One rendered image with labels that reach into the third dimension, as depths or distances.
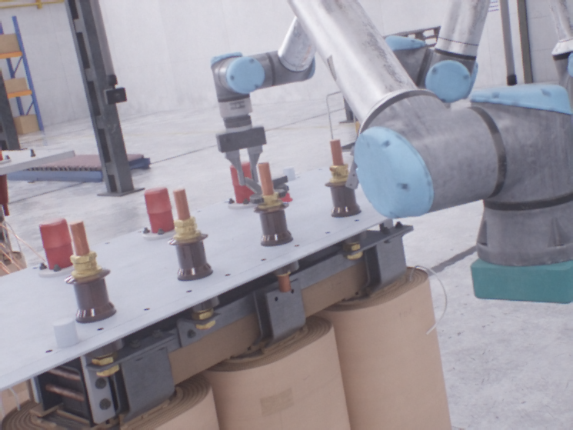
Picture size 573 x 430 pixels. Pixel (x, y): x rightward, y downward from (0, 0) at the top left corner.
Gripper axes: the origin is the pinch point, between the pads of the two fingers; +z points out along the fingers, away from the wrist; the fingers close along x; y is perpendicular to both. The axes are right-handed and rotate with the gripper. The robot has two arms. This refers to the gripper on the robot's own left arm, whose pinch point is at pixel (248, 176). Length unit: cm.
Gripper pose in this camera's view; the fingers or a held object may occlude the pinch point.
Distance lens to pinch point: 248.6
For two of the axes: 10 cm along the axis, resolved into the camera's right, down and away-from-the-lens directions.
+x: 9.6, -2.1, 2.0
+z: 1.7, 9.7, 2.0
